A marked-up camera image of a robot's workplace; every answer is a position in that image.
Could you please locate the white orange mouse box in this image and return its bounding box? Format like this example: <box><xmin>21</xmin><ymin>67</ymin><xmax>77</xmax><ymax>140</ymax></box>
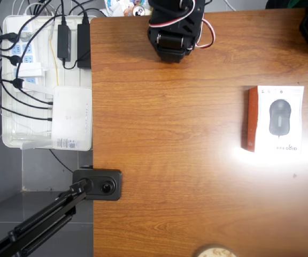
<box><xmin>241</xmin><ymin>85</ymin><xmax>305</xmax><ymax>155</ymax></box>

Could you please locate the black stand clamp base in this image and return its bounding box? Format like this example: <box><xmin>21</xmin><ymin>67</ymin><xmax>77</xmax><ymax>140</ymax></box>
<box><xmin>72</xmin><ymin>165</ymin><xmax>123</xmax><ymax>201</ymax></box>

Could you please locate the white router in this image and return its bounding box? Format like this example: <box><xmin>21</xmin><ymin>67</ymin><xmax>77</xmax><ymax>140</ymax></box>
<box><xmin>51</xmin><ymin>86</ymin><xmax>94</xmax><ymax>152</ymax></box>

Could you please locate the wide black power adapter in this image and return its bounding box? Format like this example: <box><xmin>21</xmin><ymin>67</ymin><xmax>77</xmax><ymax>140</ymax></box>
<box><xmin>77</xmin><ymin>23</ymin><xmax>91</xmax><ymax>69</ymax></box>

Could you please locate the drink can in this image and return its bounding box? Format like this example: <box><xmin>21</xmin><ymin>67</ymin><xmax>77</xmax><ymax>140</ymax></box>
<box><xmin>132</xmin><ymin>5</ymin><xmax>147</xmax><ymax>17</ymax></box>

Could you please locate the white plastic tray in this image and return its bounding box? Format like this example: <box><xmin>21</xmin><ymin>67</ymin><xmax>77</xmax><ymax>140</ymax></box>
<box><xmin>2</xmin><ymin>14</ymin><xmax>98</xmax><ymax>149</ymax></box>

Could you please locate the slim black power adapter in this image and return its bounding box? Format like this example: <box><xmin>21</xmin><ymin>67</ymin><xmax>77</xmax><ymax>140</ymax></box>
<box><xmin>57</xmin><ymin>24</ymin><xmax>73</xmax><ymax>63</ymax></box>

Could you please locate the white plastic bag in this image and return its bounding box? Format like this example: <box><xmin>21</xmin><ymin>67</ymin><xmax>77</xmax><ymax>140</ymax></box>
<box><xmin>104</xmin><ymin>0</ymin><xmax>152</xmax><ymax>17</ymax></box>

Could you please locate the white charger plug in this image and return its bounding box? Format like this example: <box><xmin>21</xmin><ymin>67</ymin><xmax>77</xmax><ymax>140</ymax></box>
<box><xmin>18</xmin><ymin>62</ymin><xmax>44</xmax><ymax>79</ymax></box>

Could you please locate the round wooden coaster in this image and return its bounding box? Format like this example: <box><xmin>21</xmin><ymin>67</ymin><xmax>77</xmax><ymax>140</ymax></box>
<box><xmin>195</xmin><ymin>244</ymin><xmax>236</xmax><ymax>257</ymax></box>

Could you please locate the white power strip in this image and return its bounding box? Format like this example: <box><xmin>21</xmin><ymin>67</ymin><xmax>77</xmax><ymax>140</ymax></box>
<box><xmin>5</xmin><ymin>20</ymin><xmax>47</xmax><ymax>92</ymax></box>

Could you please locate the green table clamp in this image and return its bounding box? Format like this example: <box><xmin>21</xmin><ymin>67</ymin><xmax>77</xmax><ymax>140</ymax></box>
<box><xmin>287</xmin><ymin>0</ymin><xmax>308</xmax><ymax>9</ymax></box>

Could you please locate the black cable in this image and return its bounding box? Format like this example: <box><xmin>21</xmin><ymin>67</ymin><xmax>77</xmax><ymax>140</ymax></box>
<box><xmin>49</xmin><ymin>148</ymin><xmax>75</xmax><ymax>173</ymax></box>

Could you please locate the thin yellow cable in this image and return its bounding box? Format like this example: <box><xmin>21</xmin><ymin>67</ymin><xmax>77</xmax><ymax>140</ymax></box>
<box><xmin>49</xmin><ymin>20</ymin><xmax>60</xmax><ymax>87</ymax></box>

